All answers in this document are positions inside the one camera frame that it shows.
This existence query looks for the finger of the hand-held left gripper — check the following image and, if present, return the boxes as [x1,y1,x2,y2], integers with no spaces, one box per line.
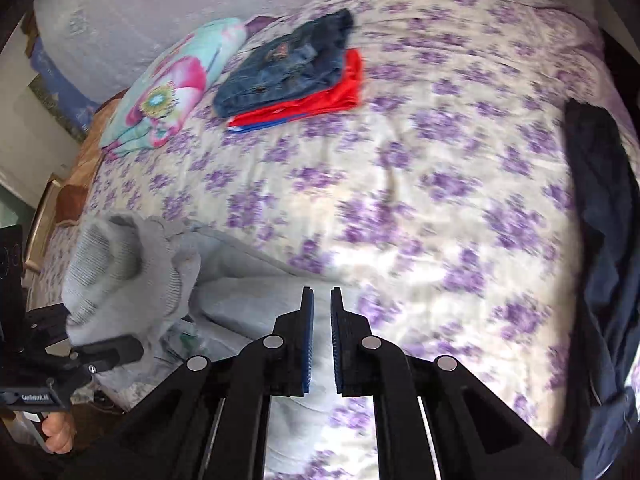
[71,335,145,374]
[24,303,71,334]

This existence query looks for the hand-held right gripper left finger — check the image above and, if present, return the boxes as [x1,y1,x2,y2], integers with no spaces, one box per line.
[65,285,315,480]

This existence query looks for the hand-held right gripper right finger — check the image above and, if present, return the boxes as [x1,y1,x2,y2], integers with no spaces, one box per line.
[330,286,582,480]

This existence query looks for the grey sweatpants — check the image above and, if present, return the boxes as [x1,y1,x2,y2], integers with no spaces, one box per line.
[61,212,362,480]

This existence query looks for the navy blue pants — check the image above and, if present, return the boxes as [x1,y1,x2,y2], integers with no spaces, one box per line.
[564,99,640,480]

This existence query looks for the person's left hand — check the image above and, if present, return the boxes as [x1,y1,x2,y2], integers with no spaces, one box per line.
[42,406,77,454]

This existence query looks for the orange brown blanket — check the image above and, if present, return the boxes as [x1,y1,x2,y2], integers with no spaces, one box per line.
[54,89,132,227]

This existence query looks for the purple floral bedspread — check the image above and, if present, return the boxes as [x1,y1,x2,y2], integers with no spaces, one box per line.
[36,0,637,480]

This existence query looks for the blue patterned cloth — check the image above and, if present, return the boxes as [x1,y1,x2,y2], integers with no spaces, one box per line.
[29,39,102,137]

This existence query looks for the folded red garment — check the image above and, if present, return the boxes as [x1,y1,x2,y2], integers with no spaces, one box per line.
[226,48,365,134]

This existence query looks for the floral turquoise pink pillow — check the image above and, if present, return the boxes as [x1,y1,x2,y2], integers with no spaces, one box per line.
[99,17,249,155]

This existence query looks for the folded blue jeans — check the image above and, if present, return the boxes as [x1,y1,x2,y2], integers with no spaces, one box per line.
[212,8,356,120]

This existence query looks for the wooden picture frame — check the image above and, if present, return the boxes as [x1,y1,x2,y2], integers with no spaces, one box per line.
[24,172,67,275]

